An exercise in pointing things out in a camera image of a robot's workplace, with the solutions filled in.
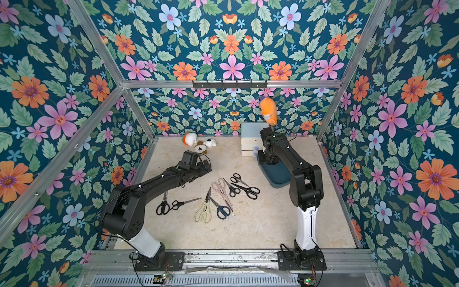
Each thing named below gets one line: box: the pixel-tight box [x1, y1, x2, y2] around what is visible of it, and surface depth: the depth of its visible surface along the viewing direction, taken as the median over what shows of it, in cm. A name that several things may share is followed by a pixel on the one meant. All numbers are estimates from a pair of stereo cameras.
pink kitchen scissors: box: [211, 177, 234, 213], surface depth 98 cm
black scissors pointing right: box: [169, 197, 203, 211], surface depth 92 cm
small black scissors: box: [222, 176, 241, 198], surface depth 97 cm
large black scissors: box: [230, 182, 261, 200], surface depth 96 cm
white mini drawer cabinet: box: [240, 122, 270, 157], surface depth 106 cm
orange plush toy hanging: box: [259, 97, 278, 127], surface depth 98 cm
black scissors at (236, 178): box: [230, 172, 250, 188], surface depth 101 cm
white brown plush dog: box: [193, 138, 217, 155], surface depth 114 cm
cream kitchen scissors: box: [193, 187, 213, 225], surface depth 89 cm
